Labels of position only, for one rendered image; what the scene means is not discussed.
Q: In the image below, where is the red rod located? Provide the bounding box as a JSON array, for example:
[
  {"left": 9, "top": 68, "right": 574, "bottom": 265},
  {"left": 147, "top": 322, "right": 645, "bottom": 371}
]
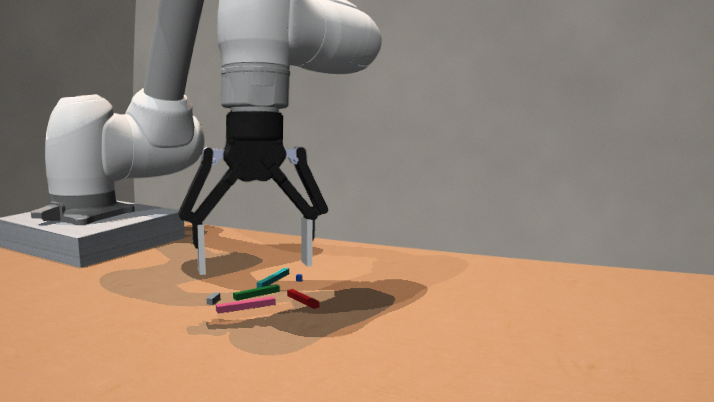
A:
[{"left": 287, "top": 289, "right": 319, "bottom": 309}]

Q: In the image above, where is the turquoise rod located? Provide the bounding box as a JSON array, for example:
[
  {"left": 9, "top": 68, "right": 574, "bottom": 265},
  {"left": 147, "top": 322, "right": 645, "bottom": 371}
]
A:
[{"left": 257, "top": 268, "right": 289, "bottom": 288}]

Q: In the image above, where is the pink rod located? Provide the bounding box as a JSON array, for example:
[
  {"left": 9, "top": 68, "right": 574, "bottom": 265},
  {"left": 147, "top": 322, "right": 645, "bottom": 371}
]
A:
[{"left": 216, "top": 296, "right": 276, "bottom": 313}]

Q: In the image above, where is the green rod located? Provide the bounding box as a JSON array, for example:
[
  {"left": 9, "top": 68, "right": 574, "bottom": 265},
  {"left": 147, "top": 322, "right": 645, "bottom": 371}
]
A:
[{"left": 233, "top": 284, "right": 280, "bottom": 301}]

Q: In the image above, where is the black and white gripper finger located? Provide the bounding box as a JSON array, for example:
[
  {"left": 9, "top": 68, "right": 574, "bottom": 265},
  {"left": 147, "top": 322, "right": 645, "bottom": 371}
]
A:
[
  {"left": 178, "top": 147, "right": 252, "bottom": 275},
  {"left": 261, "top": 147, "right": 328, "bottom": 266}
]

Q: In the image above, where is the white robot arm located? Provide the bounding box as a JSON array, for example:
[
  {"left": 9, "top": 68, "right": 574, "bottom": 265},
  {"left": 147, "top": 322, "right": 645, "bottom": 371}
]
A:
[{"left": 31, "top": 0, "right": 382, "bottom": 225}]

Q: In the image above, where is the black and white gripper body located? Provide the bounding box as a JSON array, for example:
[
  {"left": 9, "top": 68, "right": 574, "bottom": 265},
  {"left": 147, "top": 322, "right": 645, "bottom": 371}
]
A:
[{"left": 223, "top": 110, "right": 286, "bottom": 182}]

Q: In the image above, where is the grey rod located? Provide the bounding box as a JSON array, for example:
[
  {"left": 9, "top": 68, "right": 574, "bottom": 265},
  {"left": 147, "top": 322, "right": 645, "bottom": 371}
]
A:
[{"left": 206, "top": 292, "right": 221, "bottom": 305}]

